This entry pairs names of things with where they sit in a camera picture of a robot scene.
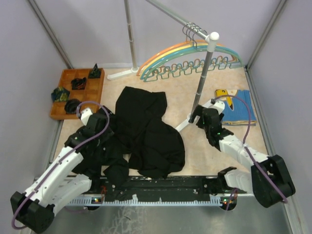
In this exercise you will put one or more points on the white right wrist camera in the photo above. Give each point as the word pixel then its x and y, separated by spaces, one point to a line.
pixel 218 105

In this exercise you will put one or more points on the white clothes rack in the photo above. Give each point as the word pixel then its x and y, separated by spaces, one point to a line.
pixel 211 39

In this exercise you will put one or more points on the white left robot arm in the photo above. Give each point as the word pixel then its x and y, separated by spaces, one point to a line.
pixel 38 205

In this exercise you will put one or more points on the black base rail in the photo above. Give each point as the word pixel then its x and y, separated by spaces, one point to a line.
pixel 170 189

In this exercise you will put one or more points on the green floral folded cloth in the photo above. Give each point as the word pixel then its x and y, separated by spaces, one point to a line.
pixel 60 94

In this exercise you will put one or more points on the black t-shirt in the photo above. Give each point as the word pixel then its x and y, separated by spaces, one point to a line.
pixel 156 148

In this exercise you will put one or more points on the blue yellow folded shirt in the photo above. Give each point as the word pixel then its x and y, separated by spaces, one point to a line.
pixel 235 112

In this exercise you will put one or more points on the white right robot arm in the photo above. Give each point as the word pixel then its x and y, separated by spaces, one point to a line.
pixel 267 178

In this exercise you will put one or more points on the black button-up shirt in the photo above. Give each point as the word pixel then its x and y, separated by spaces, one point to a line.
pixel 101 156

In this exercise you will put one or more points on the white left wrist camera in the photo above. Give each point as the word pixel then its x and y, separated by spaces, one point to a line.
pixel 85 115

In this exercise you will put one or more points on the dark green pointed cloth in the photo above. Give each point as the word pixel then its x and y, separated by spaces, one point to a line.
pixel 95 72

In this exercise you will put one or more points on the dark orange patterned cloth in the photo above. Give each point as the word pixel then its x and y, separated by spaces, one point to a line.
pixel 78 83

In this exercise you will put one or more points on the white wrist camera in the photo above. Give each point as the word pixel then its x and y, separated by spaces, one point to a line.
pixel 218 105
pixel 85 115

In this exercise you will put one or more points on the green hanger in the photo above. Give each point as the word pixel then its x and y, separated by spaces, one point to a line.
pixel 165 64

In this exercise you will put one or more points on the orange hanger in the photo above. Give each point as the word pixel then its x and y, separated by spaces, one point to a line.
pixel 183 45

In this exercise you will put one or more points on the wooden compartment tray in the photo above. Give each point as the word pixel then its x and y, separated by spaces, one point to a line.
pixel 91 92

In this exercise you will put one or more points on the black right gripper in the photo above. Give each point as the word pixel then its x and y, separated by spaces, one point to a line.
pixel 197 111

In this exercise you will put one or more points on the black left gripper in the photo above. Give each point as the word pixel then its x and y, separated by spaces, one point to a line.
pixel 109 133

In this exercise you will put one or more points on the yellow hanger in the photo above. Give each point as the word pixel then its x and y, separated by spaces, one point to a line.
pixel 158 59

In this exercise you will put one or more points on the rolled black tie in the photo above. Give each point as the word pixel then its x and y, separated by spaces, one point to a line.
pixel 71 106

